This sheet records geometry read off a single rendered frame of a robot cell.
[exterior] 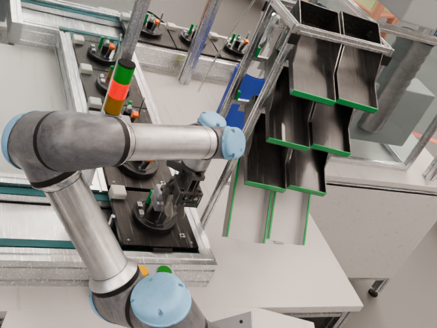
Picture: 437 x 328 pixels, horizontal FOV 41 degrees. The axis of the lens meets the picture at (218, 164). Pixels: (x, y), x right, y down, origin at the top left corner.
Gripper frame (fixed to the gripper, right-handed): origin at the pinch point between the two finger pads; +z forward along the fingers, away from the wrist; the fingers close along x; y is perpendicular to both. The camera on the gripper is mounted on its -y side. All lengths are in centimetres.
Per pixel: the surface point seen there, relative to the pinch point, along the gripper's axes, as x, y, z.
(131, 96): 7, -77, 10
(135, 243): -8.1, 3.2, 9.8
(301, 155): 42.8, -11.8, -17.7
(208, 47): 60, -137, 9
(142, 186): -0.6, -22.4, 9.7
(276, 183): 31.2, -1.6, -13.3
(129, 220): -8.3, -5.8, 9.8
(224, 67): 66, -125, 13
